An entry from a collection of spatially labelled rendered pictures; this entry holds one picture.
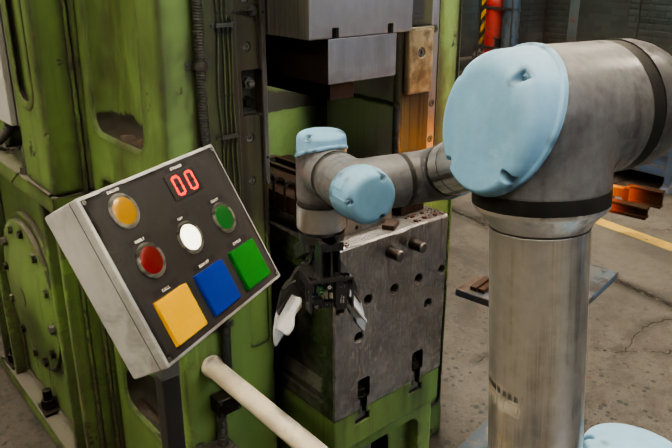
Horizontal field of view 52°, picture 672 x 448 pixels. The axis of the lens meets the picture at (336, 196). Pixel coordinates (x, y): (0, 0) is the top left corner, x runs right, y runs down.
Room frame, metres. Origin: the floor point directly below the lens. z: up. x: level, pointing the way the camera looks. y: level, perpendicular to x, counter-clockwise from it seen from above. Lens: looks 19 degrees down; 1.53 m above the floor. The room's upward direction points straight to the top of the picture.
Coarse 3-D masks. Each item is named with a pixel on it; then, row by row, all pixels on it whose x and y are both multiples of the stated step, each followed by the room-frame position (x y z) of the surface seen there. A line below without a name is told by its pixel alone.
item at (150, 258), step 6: (150, 246) 0.97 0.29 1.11; (144, 252) 0.96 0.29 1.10; (150, 252) 0.96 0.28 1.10; (156, 252) 0.97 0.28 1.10; (144, 258) 0.95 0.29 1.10; (150, 258) 0.96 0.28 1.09; (156, 258) 0.97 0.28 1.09; (162, 258) 0.98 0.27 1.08; (144, 264) 0.94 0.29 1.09; (150, 264) 0.95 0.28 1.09; (156, 264) 0.96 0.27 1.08; (162, 264) 0.97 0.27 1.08; (150, 270) 0.95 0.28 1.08; (156, 270) 0.95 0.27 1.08
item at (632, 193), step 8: (616, 192) 1.72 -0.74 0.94; (624, 192) 1.70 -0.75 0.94; (632, 192) 1.71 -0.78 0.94; (640, 192) 1.69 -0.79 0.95; (648, 192) 1.68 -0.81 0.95; (656, 192) 1.66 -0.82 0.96; (664, 192) 1.67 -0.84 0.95; (632, 200) 1.70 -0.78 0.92; (640, 200) 1.69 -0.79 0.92; (648, 200) 1.68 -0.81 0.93; (656, 200) 1.67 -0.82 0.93
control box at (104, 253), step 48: (96, 192) 0.96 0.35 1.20; (144, 192) 1.03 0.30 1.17; (192, 192) 1.11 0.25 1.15; (96, 240) 0.91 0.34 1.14; (144, 240) 0.97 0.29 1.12; (240, 240) 1.14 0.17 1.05; (96, 288) 0.92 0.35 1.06; (144, 288) 0.92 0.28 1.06; (192, 288) 0.99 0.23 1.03; (240, 288) 1.07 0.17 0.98; (144, 336) 0.88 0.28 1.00; (192, 336) 0.93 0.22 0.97
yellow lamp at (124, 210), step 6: (120, 198) 0.98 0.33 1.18; (126, 198) 0.99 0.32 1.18; (114, 204) 0.97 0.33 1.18; (120, 204) 0.98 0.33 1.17; (126, 204) 0.99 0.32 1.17; (132, 204) 1.00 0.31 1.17; (114, 210) 0.96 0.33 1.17; (120, 210) 0.97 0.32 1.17; (126, 210) 0.98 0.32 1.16; (132, 210) 0.99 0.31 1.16; (120, 216) 0.96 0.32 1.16; (126, 216) 0.97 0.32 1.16; (132, 216) 0.98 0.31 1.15; (126, 222) 0.97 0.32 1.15; (132, 222) 0.97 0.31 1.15
